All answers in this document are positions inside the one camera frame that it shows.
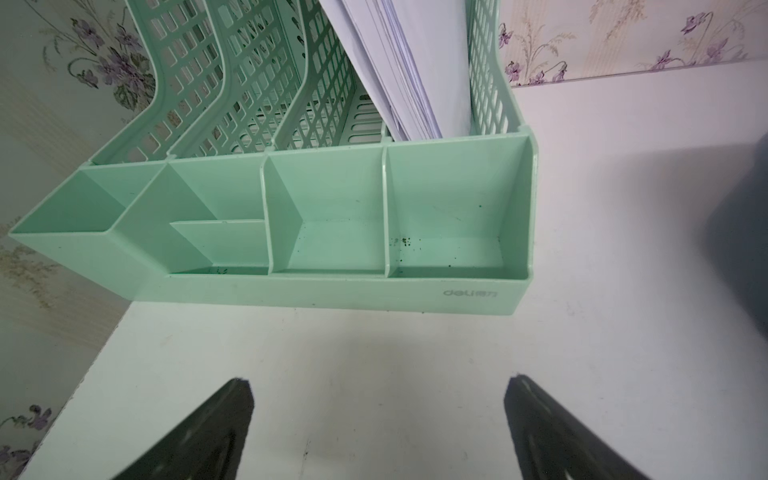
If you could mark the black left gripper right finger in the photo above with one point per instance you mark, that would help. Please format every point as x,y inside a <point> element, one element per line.
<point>551,443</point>

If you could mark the green plastic desk organizer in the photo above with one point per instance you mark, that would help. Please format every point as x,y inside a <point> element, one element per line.
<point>261,173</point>

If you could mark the dark teal storage box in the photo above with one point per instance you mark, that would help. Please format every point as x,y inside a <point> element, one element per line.
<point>735,239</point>

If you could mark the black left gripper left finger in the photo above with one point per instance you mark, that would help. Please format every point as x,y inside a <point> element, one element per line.
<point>207,444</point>

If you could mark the white paper stack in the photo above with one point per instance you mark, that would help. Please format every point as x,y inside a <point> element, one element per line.
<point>412,58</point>

